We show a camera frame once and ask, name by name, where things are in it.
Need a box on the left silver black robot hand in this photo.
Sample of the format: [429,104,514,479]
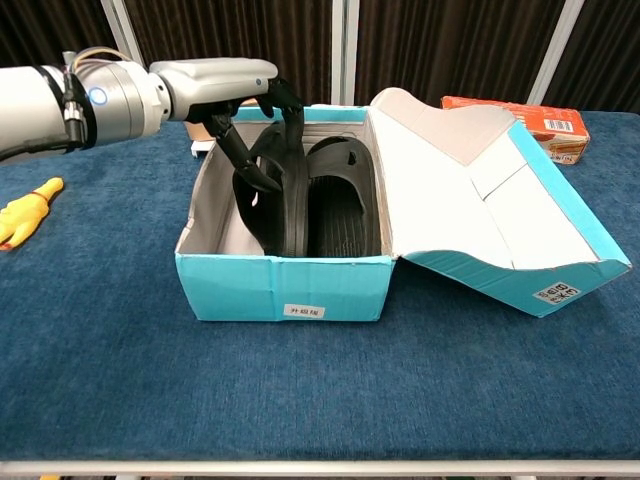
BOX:
[148,58,305,194]

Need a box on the black rubber slipper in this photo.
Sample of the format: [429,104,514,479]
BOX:
[303,137,384,256]
[232,112,309,259]

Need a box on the teal cardboard shoe box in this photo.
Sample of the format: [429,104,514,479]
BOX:
[173,87,632,324]

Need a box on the orange cardboard box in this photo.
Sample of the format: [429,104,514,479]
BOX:
[440,95,591,166]

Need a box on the dark ribbed partition panel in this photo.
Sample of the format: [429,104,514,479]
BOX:
[357,0,564,106]
[124,0,335,109]
[0,0,126,69]
[542,0,640,114]

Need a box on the yellow rubber chicken toy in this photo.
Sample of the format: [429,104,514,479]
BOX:
[0,175,66,253]

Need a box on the dark blue table mat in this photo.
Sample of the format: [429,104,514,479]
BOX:
[0,110,640,464]

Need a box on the silver partition post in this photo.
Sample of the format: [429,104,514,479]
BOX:
[99,0,146,66]
[528,0,585,107]
[330,0,360,106]

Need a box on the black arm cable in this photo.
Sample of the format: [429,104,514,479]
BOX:
[0,64,99,164]

